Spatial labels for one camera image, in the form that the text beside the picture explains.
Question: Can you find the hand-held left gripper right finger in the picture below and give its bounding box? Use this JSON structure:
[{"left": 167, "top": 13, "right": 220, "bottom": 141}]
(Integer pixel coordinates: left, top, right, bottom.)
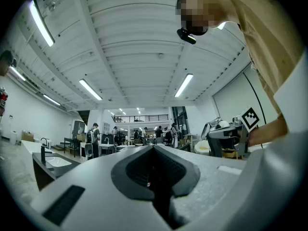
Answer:
[{"left": 153, "top": 144, "right": 247, "bottom": 230}]

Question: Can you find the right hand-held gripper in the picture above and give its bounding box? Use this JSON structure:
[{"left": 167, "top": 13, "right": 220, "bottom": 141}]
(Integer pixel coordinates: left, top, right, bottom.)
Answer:
[{"left": 232, "top": 106, "right": 261, "bottom": 157}]

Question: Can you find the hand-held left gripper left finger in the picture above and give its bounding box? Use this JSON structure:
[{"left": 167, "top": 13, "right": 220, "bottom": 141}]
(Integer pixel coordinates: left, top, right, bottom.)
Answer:
[{"left": 30, "top": 144, "right": 174, "bottom": 231}]

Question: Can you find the person's right forearm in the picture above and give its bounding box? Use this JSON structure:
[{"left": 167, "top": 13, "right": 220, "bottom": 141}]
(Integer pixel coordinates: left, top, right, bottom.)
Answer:
[{"left": 247, "top": 115, "right": 288, "bottom": 147}]

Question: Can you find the round white and yellow cushion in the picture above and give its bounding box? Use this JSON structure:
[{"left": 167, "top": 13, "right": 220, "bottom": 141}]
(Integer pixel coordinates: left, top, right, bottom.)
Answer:
[{"left": 194, "top": 140, "right": 213, "bottom": 156}]

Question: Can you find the low wooden stool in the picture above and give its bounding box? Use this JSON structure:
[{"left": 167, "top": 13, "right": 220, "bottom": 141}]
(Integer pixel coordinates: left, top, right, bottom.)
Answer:
[{"left": 222, "top": 150, "right": 239, "bottom": 160}]

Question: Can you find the white sink basin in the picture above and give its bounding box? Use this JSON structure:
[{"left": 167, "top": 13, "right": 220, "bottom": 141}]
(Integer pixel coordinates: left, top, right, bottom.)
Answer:
[{"left": 45, "top": 156, "right": 73, "bottom": 168}]

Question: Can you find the black metal table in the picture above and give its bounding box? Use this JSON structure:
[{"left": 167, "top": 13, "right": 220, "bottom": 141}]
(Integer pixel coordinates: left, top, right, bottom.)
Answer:
[{"left": 64, "top": 137, "right": 81, "bottom": 157}]

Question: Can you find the long ceiling light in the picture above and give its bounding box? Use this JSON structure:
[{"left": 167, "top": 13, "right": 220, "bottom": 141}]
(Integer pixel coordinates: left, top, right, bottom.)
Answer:
[
  {"left": 9, "top": 65, "right": 26, "bottom": 82},
  {"left": 28, "top": 0, "right": 56, "bottom": 48},
  {"left": 174, "top": 73, "right": 194, "bottom": 98},
  {"left": 78, "top": 78, "right": 103, "bottom": 101},
  {"left": 42, "top": 94, "right": 62, "bottom": 106}
]

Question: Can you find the tall grey cabinet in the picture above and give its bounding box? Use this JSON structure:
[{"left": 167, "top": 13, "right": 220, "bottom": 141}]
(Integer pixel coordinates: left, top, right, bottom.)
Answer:
[{"left": 72, "top": 120, "right": 86, "bottom": 136}]

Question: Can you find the tan shirt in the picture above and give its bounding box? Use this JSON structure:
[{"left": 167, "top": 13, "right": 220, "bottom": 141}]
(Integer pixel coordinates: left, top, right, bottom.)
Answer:
[{"left": 222, "top": 0, "right": 307, "bottom": 120}]

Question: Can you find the black balcony railing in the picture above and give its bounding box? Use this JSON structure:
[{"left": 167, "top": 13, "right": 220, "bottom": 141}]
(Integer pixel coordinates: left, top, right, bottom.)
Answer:
[{"left": 113, "top": 114, "right": 169, "bottom": 123}]

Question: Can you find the brown cardboard box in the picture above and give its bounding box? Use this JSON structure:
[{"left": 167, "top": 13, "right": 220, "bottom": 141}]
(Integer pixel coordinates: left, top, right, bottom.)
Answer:
[{"left": 21, "top": 131, "right": 35, "bottom": 142}]

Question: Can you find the person's head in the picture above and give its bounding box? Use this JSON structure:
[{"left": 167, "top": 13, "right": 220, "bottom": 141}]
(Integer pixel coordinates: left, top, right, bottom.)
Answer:
[{"left": 176, "top": 0, "right": 239, "bottom": 36}]

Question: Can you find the black head-mounted camera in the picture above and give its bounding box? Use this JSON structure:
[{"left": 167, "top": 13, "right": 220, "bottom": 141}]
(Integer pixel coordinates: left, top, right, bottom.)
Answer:
[{"left": 177, "top": 27, "right": 197, "bottom": 45}]

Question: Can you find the black head strap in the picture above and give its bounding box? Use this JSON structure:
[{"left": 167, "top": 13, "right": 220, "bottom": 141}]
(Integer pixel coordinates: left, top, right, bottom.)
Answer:
[{"left": 176, "top": 0, "right": 209, "bottom": 36}]

